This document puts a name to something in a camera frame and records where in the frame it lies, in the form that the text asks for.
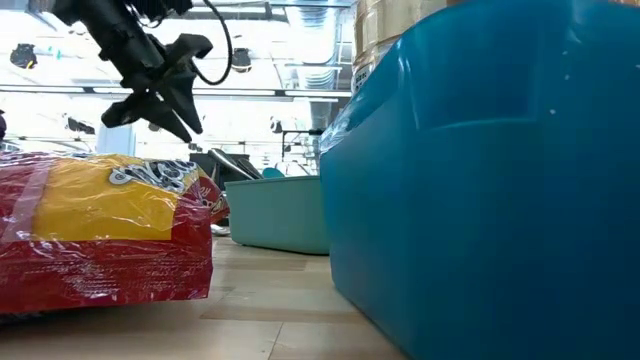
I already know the blue plastic bin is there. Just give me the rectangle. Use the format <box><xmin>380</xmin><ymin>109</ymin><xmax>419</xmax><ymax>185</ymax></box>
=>
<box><xmin>319</xmin><ymin>0</ymin><xmax>640</xmax><ymax>360</ymax></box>

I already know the red yellow ramen packet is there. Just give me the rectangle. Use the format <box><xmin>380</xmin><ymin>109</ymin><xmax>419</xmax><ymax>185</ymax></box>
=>
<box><xmin>0</xmin><ymin>152</ymin><xmax>231</xmax><ymax>316</ymax></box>

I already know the silver metal spoon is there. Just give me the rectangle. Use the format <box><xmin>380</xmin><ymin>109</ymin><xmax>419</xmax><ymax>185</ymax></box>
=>
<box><xmin>207</xmin><ymin>148</ymin><xmax>256</xmax><ymax>181</ymax></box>

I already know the black background stand frame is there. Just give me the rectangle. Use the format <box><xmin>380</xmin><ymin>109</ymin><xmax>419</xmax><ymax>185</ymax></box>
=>
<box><xmin>280</xmin><ymin>128</ymin><xmax>324</xmax><ymax>161</ymax></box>

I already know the white cylinder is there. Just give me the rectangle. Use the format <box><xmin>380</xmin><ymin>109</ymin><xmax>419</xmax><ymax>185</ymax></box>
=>
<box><xmin>96</xmin><ymin>122</ymin><xmax>137</xmax><ymax>157</ymax></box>

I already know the long ceiling light fixture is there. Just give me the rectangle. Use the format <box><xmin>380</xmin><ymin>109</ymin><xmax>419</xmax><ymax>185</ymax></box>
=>
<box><xmin>0</xmin><ymin>85</ymin><xmax>352</xmax><ymax>99</ymax></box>

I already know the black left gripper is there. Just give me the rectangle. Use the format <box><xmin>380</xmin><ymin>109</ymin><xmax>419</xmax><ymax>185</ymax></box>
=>
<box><xmin>97</xmin><ymin>28</ymin><xmax>205</xmax><ymax>145</ymax></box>

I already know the dark background screen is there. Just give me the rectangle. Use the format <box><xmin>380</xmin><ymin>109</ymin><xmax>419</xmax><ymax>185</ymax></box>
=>
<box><xmin>188</xmin><ymin>152</ymin><xmax>250</xmax><ymax>184</ymax></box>

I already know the black background fixture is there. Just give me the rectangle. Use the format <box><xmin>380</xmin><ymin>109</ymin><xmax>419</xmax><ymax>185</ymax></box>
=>
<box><xmin>66</xmin><ymin>115</ymin><xmax>96</xmax><ymax>136</ymax></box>

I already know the black ceiling lamp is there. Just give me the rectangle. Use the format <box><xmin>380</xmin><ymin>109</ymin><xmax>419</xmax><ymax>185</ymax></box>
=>
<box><xmin>8</xmin><ymin>42</ymin><xmax>39</xmax><ymax>70</ymax></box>
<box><xmin>231</xmin><ymin>47</ymin><xmax>254</xmax><ymax>75</ymax></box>

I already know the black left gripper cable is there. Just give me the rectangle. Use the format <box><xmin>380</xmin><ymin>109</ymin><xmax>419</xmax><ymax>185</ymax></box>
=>
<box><xmin>192</xmin><ymin>0</ymin><xmax>235</xmax><ymax>87</ymax></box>

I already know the teal plastic bin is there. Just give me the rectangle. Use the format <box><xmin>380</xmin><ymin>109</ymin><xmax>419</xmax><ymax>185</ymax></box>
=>
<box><xmin>223</xmin><ymin>175</ymin><xmax>330</xmax><ymax>256</ymax></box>

